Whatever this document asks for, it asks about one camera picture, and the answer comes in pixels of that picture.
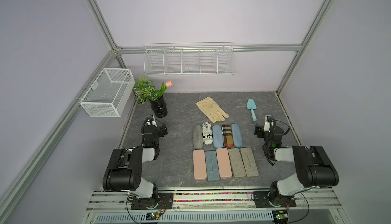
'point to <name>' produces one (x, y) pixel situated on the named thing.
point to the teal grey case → (212, 168)
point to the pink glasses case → (224, 168)
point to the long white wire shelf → (190, 59)
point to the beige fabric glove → (212, 110)
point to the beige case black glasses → (227, 138)
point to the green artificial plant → (144, 89)
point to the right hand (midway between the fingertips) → (264, 123)
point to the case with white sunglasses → (217, 139)
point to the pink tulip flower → (169, 83)
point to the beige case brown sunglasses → (207, 133)
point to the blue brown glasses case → (237, 137)
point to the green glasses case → (237, 165)
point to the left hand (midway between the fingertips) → (156, 124)
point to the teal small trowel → (251, 105)
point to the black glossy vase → (159, 107)
